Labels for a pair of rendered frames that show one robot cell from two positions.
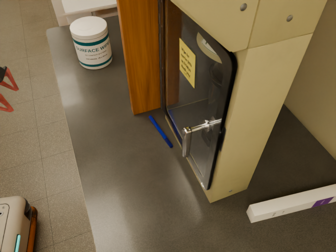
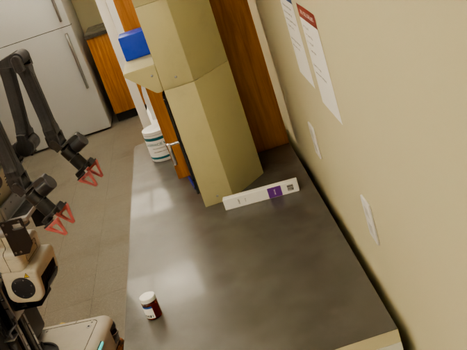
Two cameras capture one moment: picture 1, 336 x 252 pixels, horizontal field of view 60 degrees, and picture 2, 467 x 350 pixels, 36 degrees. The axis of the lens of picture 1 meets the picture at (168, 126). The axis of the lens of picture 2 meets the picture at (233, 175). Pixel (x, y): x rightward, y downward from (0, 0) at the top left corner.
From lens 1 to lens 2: 2.25 m
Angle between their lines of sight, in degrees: 33
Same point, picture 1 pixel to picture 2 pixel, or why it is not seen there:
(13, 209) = (100, 322)
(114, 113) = (165, 180)
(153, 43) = not seen: hidden behind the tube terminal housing
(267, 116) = (201, 127)
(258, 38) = (166, 86)
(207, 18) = (139, 81)
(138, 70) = (171, 139)
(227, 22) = (148, 81)
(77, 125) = (137, 190)
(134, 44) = (164, 120)
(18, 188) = not seen: hidden behind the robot
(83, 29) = (151, 129)
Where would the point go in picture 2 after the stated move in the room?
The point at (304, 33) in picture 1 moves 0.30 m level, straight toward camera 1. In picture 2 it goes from (189, 82) to (125, 118)
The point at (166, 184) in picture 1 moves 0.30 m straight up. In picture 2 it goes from (183, 204) to (157, 135)
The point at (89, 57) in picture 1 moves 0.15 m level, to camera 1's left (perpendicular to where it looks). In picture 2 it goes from (156, 151) to (127, 156)
